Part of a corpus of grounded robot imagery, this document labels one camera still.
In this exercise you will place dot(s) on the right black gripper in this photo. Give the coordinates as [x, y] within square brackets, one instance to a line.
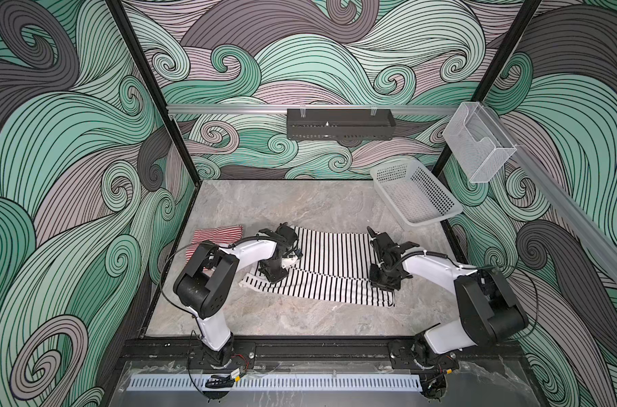
[392, 285]

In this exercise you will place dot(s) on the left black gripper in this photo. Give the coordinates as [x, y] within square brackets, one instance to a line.
[283, 274]

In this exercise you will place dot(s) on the black white striped tank top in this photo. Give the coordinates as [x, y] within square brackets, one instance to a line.
[334, 267]

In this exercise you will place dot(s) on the red white striped tank top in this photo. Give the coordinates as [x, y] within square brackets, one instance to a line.
[222, 236]

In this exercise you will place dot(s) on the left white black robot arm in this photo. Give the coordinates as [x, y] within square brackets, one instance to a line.
[206, 280]

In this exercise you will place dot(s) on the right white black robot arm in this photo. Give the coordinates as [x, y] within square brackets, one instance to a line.
[489, 310]

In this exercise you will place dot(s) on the white plastic laundry basket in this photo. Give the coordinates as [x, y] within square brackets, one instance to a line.
[414, 196]

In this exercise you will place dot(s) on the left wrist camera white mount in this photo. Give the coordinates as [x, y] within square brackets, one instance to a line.
[291, 258]

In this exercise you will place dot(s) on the black wall mounted tray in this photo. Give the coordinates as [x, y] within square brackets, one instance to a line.
[340, 125]

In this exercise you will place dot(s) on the clear plastic wall bin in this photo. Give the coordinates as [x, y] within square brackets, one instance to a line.
[479, 141]

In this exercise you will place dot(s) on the aluminium wall rail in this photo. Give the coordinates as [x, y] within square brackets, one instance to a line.
[280, 109]

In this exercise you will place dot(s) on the white slotted cable duct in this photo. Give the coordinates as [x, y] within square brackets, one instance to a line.
[281, 382]

